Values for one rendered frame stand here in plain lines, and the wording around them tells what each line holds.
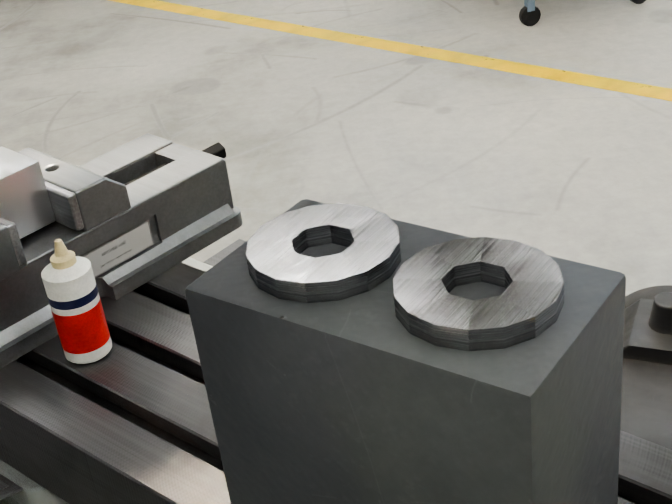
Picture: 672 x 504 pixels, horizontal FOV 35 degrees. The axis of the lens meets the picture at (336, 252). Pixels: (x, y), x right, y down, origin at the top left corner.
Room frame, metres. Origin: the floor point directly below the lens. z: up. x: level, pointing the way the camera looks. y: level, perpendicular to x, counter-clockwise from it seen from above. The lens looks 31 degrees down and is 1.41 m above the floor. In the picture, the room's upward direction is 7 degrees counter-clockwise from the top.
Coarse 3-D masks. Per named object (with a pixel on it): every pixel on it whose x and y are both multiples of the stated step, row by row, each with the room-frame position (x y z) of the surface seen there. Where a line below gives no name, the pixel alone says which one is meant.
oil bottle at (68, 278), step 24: (48, 264) 0.75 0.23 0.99; (72, 264) 0.73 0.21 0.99; (48, 288) 0.72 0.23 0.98; (72, 288) 0.72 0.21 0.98; (96, 288) 0.74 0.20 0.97; (72, 312) 0.72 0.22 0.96; (96, 312) 0.73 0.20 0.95; (72, 336) 0.72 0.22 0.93; (96, 336) 0.72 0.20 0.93; (72, 360) 0.72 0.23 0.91; (96, 360) 0.72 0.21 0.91
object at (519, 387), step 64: (256, 256) 0.52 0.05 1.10; (320, 256) 0.53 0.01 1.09; (384, 256) 0.50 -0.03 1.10; (448, 256) 0.49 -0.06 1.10; (512, 256) 0.48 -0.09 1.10; (192, 320) 0.52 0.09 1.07; (256, 320) 0.48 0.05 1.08; (320, 320) 0.47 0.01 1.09; (384, 320) 0.46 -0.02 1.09; (448, 320) 0.43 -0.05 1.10; (512, 320) 0.43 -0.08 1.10; (576, 320) 0.44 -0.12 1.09; (256, 384) 0.49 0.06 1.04; (320, 384) 0.46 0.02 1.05; (384, 384) 0.43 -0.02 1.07; (448, 384) 0.41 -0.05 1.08; (512, 384) 0.39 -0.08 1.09; (576, 384) 0.42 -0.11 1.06; (256, 448) 0.50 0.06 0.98; (320, 448) 0.46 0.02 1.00; (384, 448) 0.44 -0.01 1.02; (448, 448) 0.41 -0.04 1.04; (512, 448) 0.39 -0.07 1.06; (576, 448) 0.42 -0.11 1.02
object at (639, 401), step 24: (648, 312) 1.10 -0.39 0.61; (624, 336) 1.06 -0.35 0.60; (648, 336) 1.05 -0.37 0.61; (624, 360) 1.03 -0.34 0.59; (648, 360) 1.02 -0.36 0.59; (624, 384) 0.99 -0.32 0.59; (648, 384) 0.98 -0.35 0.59; (624, 408) 0.94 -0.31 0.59; (648, 408) 0.94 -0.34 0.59; (648, 432) 0.90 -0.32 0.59
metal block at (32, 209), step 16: (0, 160) 0.85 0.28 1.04; (16, 160) 0.84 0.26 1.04; (32, 160) 0.84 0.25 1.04; (0, 176) 0.81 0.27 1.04; (16, 176) 0.82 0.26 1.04; (32, 176) 0.83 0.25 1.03; (0, 192) 0.81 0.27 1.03; (16, 192) 0.82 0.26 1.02; (32, 192) 0.83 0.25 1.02; (0, 208) 0.80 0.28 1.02; (16, 208) 0.81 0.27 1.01; (32, 208) 0.82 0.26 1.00; (48, 208) 0.83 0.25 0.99; (16, 224) 0.81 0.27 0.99; (32, 224) 0.82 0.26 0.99; (48, 224) 0.83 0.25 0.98
